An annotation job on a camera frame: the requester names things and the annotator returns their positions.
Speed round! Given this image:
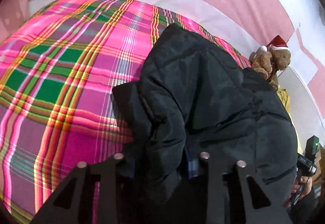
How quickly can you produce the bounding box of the person's right hand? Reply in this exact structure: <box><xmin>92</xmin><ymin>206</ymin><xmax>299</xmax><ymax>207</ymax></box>
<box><xmin>284</xmin><ymin>176</ymin><xmax>313</xmax><ymax>208</ymax></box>

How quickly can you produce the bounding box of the black hooded jacket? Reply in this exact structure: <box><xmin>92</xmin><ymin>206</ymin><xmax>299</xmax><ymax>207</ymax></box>
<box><xmin>111</xmin><ymin>23</ymin><xmax>298</xmax><ymax>224</ymax></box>

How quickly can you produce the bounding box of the pink plaid bed sheet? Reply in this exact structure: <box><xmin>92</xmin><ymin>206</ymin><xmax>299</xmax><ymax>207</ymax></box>
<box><xmin>1</xmin><ymin>0</ymin><xmax>249</xmax><ymax>223</ymax></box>

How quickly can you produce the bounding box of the brown teddy bear santa hat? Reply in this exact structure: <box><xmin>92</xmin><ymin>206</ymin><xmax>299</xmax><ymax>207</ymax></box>
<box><xmin>249</xmin><ymin>35</ymin><xmax>291</xmax><ymax>91</ymax></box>

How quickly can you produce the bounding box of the yellow cloth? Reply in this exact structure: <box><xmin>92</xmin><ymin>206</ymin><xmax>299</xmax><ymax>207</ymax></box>
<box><xmin>276</xmin><ymin>88</ymin><xmax>290</xmax><ymax>113</ymax></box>

